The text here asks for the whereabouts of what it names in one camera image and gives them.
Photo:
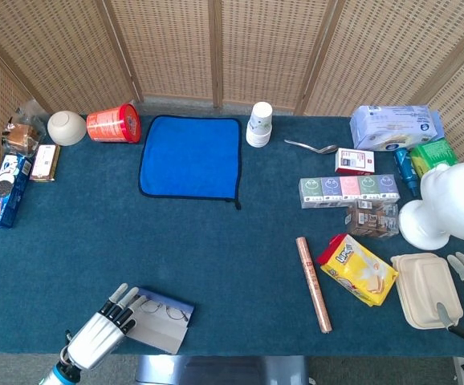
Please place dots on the blue bottle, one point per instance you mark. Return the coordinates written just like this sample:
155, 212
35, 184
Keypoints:
405, 168

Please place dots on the pale blue tissue pack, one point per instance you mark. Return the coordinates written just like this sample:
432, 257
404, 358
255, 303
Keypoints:
392, 126

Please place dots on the thin-framed eyeglasses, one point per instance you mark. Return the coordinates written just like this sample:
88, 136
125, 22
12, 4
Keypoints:
176, 313

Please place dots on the beige clamshell lunch box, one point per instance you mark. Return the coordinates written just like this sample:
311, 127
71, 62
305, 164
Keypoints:
424, 288

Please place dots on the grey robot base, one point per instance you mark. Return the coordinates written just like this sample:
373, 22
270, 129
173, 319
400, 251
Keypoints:
220, 371

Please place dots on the wicker folding screen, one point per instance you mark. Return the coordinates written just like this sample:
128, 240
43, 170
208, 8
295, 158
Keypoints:
168, 48

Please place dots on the clear bag brown cake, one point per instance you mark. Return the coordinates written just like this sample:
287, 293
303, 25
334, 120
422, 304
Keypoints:
21, 134

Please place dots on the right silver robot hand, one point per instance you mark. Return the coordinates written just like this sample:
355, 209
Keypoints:
442, 313

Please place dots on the green packet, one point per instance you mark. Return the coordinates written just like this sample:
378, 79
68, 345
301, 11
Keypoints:
432, 154

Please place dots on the white foam mannequin head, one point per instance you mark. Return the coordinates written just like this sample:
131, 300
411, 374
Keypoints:
457, 200

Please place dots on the beige bowl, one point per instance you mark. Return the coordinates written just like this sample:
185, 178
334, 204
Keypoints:
66, 127

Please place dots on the pastel pocket tissue multipack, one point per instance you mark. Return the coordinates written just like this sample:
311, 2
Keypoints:
348, 190

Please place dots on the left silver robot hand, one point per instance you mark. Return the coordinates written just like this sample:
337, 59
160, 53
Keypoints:
97, 337

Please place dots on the teal table cover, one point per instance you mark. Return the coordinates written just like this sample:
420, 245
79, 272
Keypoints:
236, 240

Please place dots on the orange tub red lid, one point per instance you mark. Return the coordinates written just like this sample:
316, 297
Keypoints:
111, 124

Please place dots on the small gold white box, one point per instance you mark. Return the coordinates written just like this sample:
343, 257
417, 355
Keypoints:
44, 162

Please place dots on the small white red box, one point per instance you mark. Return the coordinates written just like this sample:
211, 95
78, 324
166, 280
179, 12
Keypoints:
354, 160

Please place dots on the yellow Lipo snack bag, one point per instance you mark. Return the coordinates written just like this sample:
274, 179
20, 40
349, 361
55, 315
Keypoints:
356, 268

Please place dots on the blue Oreo cookie box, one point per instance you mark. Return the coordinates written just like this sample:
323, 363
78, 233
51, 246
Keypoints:
7, 192

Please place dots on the metal spoon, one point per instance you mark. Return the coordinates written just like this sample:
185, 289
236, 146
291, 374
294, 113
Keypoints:
326, 149

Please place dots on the clear pack brown sachets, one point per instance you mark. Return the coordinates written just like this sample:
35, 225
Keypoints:
372, 222

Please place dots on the brown foil roll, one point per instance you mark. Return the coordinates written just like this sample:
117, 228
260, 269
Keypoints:
313, 282

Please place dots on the white paper cup stack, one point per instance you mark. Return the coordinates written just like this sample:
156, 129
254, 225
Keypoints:
259, 124

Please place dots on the blue and white notebook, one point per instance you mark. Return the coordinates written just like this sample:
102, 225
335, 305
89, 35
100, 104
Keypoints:
164, 333

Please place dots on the blue cloth black trim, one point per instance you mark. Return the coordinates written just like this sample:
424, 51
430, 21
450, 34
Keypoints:
192, 156

